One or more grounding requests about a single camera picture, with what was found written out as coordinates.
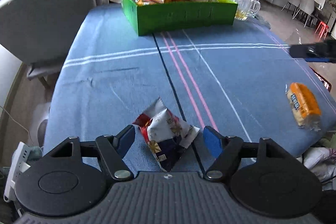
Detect red stool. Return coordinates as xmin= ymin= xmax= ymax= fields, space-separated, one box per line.
xmin=314 ymin=21 xmax=330 ymax=38

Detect red foil package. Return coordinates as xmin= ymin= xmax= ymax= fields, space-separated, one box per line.
xmin=312 ymin=70 xmax=332 ymax=90

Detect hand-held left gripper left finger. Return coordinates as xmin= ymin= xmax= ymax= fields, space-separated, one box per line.
xmin=50 ymin=124 xmax=135 ymax=182

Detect white power strip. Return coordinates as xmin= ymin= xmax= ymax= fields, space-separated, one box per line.
xmin=4 ymin=141 xmax=30 ymax=202

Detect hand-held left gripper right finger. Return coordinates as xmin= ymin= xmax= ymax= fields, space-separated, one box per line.
xmin=203 ymin=126 xmax=286 ymax=182

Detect blue striped tablecloth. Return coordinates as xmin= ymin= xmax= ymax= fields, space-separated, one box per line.
xmin=43 ymin=5 xmax=332 ymax=177

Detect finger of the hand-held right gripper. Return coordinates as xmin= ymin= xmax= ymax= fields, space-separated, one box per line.
xmin=290 ymin=39 xmax=336 ymax=64

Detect green cardboard box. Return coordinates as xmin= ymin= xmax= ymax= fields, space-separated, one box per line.
xmin=120 ymin=0 xmax=238 ymax=36

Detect glass mug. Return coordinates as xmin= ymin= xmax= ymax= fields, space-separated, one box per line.
xmin=228 ymin=0 xmax=261 ymax=21

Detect brown and white snack packet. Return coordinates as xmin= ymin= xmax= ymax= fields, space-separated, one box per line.
xmin=133 ymin=97 xmax=200 ymax=172

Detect white dining chairs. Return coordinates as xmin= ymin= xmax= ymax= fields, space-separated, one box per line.
xmin=282 ymin=0 xmax=319 ymax=28

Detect orange bread packet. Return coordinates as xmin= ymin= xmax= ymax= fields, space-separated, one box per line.
xmin=286 ymin=82 xmax=322 ymax=131

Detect grey sofa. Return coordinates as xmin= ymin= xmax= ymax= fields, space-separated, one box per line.
xmin=0 ymin=0 xmax=103 ymax=88

